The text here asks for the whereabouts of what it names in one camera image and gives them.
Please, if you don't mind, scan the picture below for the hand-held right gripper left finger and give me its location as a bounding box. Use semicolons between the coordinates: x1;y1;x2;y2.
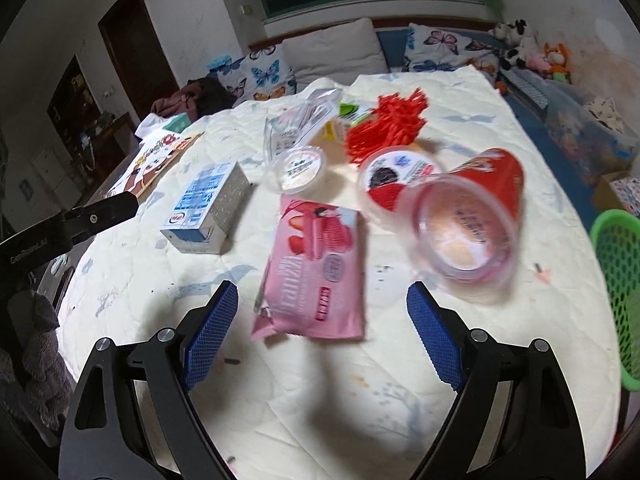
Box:
60;280;240;480

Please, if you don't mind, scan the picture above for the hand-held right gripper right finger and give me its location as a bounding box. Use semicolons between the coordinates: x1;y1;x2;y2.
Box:
406;281;591;480

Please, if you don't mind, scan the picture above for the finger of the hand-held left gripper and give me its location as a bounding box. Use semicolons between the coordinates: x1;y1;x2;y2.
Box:
60;191;138;241

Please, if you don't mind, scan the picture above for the pink snack packet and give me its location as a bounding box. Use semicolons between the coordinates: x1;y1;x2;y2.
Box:
250;195;368;342

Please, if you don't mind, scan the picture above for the green plastic basket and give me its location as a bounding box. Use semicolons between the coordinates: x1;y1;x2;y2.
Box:
589;209;640;413

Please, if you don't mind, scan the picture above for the person's left forearm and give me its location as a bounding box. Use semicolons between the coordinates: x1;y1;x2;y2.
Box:
0;292;76;433

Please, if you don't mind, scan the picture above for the cartoon picture book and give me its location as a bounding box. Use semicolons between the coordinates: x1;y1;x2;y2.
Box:
106;131;206;198

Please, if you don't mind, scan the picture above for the blue white carton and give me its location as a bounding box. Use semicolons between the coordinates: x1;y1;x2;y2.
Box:
160;161;252;255

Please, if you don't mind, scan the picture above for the white bag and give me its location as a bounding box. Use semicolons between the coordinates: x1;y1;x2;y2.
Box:
135;114;168;138

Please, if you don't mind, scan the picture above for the dark shelf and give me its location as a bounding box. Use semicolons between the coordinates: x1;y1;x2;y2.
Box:
45;55;98;161

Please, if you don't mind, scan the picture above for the green tissue packet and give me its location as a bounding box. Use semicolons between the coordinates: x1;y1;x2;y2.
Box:
160;114;193;133

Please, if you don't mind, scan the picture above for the white printed quilt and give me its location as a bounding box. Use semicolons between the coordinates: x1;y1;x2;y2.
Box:
65;67;621;480

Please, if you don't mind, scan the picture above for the brown garment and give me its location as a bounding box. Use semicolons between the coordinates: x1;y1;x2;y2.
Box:
151;82;201;116

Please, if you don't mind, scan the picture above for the black garment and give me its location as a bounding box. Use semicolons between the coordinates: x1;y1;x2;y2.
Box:
192;79;236;117

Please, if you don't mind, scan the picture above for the round tub with printed lid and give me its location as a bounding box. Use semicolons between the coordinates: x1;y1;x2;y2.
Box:
356;145;446;226

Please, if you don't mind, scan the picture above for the dark wooden door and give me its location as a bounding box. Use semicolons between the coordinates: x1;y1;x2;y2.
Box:
97;0;180;106

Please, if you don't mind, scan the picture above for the clear cup with red label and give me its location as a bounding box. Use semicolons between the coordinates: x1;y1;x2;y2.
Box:
400;147;526;303

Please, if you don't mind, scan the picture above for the small white round tub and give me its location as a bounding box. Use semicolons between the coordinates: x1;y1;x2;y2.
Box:
272;145;328;196

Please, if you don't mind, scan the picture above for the butterfly print pillow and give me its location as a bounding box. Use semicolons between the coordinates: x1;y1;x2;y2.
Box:
217;42;298;106
402;22;501;78

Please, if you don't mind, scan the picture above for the clear plastic bag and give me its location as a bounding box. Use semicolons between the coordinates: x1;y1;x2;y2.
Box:
262;87;346;161

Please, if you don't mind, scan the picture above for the red foam fruit net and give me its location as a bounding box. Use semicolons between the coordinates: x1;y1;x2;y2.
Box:
345;87;431;167

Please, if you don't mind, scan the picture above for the yellow wrapper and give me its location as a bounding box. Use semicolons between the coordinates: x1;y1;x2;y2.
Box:
324;120;351;143

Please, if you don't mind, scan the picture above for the patterned cardboard box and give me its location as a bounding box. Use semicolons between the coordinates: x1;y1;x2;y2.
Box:
592;170;640;218

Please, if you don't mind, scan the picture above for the clear storage box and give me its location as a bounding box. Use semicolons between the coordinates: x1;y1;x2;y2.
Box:
542;80;640;186

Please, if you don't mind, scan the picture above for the blue patterned cloth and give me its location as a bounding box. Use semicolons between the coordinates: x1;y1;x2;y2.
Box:
497;67;551;108

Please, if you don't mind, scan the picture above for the grey pillow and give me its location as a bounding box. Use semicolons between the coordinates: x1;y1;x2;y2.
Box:
282;16;391;93

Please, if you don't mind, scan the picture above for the orange fox plush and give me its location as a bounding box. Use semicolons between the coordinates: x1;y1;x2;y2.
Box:
542;42;573;83

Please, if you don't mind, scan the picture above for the black white cow plush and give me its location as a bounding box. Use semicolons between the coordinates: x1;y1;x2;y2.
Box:
489;19;538;71

